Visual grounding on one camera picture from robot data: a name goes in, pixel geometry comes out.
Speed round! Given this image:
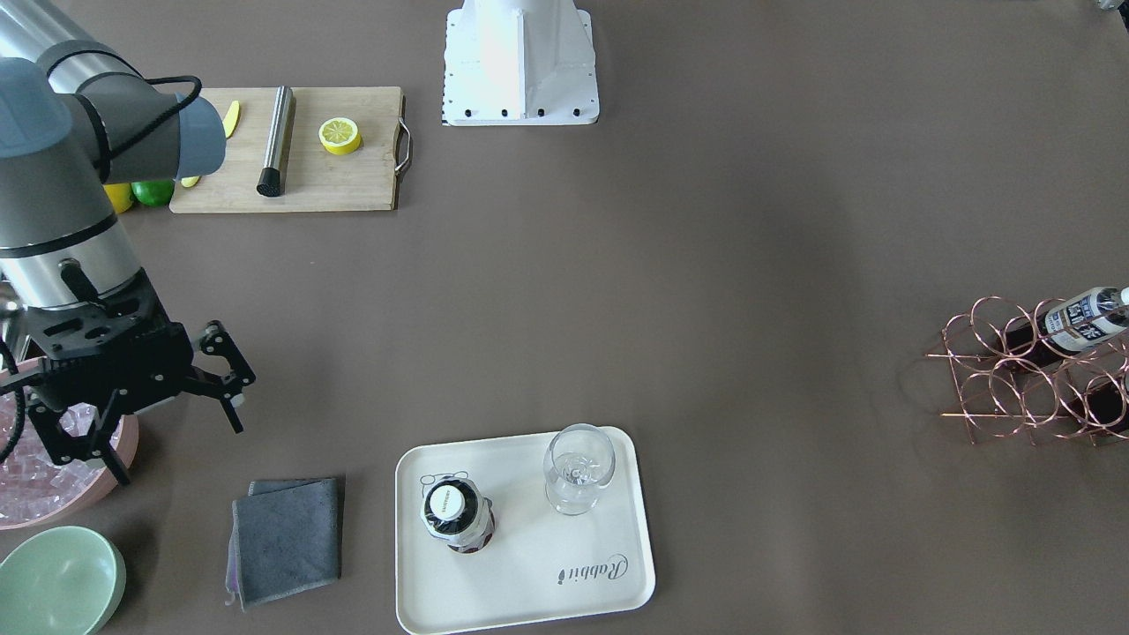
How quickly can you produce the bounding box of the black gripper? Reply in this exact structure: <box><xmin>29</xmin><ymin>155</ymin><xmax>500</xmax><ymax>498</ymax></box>
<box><xmin>18</xmin><ymin>269</ymin><xmax>259</xmax><ymax>486</ymax></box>

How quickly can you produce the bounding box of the cream rabbit tray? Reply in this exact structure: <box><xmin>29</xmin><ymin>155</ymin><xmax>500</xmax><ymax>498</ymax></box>
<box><xmin>394</xmin><ymin>426</ymin><xmax>656</xmax><ymax>634</ymax></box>

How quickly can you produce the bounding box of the lemon two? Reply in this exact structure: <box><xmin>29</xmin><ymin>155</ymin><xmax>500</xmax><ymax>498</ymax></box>
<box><xmin>102</xmin><ymin>183</ymin><xmax>135</xmax><ymax>214</ymax></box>

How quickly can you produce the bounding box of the green bowl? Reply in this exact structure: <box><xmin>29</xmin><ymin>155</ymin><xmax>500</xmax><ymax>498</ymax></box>
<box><xmin>1</xmin><ymin>527</ymin><xmax>128</xmax><ymax>634</ymax></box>

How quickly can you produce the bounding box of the copper wire bottle basket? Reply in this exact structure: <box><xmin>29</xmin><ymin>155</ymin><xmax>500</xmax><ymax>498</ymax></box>
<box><xmin>924</xmin><ymin>295</ymin><xmax>1126</xmax><ymax>447</ymax></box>

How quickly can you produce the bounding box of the half lemon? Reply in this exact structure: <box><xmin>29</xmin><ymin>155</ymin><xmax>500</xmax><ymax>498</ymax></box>
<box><xmin>318</xmin><ymin>116</ymin><xmax>364</xmax><ymax>155</ymax></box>

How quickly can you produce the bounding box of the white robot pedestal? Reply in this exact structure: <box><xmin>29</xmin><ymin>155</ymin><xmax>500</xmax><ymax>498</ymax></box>
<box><xmin>441</xmin><ymin>1</ymin><xmax>601</xmax><ymax>127</ymax></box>

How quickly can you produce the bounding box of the green lime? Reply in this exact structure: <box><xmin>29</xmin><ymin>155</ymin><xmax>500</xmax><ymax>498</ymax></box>
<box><xmin>130</xmin><ymin>179</ymin><xmax>175</xmax><ymax>206</ymax></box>

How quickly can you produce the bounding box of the tea bottle back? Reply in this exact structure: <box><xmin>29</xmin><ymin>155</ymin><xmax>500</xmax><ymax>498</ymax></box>
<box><xmin>1080</xmin><ymin>375</ymin><xmax>1128</xmax><ymax>435</ymax></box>

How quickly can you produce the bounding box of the steel muddler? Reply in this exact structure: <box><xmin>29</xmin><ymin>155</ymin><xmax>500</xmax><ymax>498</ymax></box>
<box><xmin>257</xmin><ymin>86</ymin><xmax>295</xmax><ymax>198</ymax></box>

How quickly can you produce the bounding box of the pink bowl of ice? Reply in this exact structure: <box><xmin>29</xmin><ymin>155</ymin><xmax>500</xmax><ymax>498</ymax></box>
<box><xmin>1</xmin><ymin>393</ymin><xmax>138</xmax><ymax>530</ymax></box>

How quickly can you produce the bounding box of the wooden cutting board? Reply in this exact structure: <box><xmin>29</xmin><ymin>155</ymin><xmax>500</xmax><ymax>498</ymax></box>
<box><xmin>169</xmin><ymin>86</ymin><xmax>410</xmax><ymax>214</ymax></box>

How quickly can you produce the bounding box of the clear wine glass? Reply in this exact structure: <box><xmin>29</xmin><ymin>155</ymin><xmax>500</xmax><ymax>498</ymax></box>
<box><xmin>542</xmin><ymin>421</ymin><xmax>618</xmax><ymax>516</ymax></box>

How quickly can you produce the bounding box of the tea bottle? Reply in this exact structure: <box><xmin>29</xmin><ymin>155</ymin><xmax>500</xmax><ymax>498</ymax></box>
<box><xmin>1001</xmin><ymin>287</ymin><xmax>1128</xmax><ymax>366</ymax></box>
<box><xmin>421</xmin><ymin>475</ymin><xmax>496</xmax><ymax>554</ymax></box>
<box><xmin>1080</xmin><ymin>375</ymin><xmax>1128</xmax><ymax>435</ymax></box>

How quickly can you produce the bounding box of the grey folded cloth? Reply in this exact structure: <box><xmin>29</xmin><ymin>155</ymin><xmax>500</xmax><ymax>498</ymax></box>
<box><xmin>225</xmin><ymin>477</ymin><xmax>342</xmax><ymax>611</ymax></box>

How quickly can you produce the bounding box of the yellow plastic knife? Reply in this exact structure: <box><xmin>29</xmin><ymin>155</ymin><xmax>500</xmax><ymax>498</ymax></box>
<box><xmin>176</xmin><ymin>98</ymin><xmax>243</xmax><ymax>188</ymax></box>

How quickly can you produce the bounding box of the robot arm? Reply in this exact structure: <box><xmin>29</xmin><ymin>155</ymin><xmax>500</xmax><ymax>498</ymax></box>
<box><xmin>1</xmin><ymin>1</ymin><xmax>255</xmax><ymax>485</ymax></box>

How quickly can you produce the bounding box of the tea bottle front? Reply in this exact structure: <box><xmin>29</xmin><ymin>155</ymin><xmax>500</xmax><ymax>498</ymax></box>
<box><xmin>1001</xmin><ymin>287</ymin><xmax>1128</xmax><ymax>366</ymax></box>

